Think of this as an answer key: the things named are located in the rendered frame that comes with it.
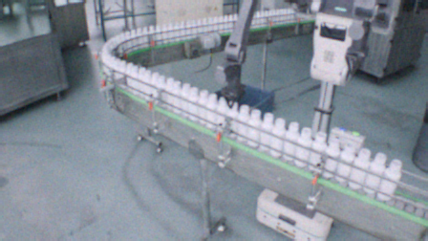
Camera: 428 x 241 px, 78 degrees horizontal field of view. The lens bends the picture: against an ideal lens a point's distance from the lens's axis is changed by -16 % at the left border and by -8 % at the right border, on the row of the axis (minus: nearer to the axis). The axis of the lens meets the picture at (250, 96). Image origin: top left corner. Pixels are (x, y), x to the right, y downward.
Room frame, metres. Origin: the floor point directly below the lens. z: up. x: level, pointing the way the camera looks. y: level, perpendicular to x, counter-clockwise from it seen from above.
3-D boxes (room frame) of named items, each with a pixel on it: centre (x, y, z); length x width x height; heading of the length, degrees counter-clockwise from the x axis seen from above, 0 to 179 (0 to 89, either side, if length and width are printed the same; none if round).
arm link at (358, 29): (1.02, -0.38, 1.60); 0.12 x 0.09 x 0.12; 149
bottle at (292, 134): (1.01, -0.18, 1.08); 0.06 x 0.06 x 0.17
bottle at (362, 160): (0.85, -0.43, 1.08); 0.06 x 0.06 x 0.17
